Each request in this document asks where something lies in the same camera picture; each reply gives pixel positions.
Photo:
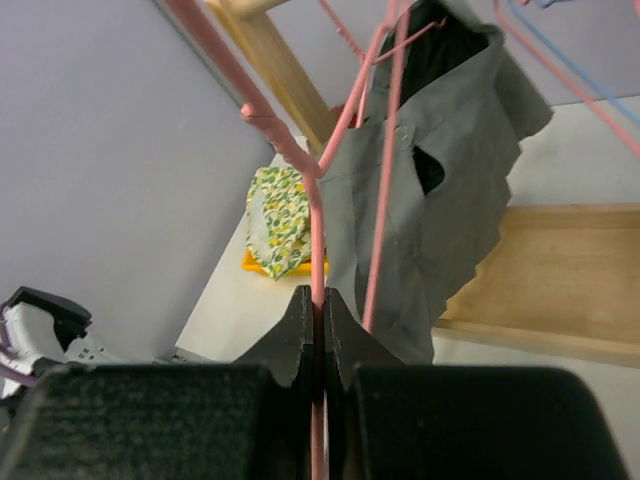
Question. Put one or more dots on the blue hanger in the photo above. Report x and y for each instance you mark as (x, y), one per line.
(596, 40)

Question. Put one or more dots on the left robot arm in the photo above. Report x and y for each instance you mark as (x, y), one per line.
(40, 330)

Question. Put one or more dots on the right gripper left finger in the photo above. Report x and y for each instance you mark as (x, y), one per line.
(286, 350)

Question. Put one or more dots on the lemon print skirt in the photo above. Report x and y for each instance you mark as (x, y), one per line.
(278, 234)

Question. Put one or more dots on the wooden clothes rack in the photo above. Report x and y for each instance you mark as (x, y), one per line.
(564, 280)

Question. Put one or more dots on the grey skirt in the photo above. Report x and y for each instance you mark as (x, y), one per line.
(465, 106)

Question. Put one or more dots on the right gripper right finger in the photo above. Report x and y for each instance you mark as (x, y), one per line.
(347, 345)

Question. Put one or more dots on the yellow plastic tray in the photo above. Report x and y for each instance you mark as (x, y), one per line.
(249, 264)

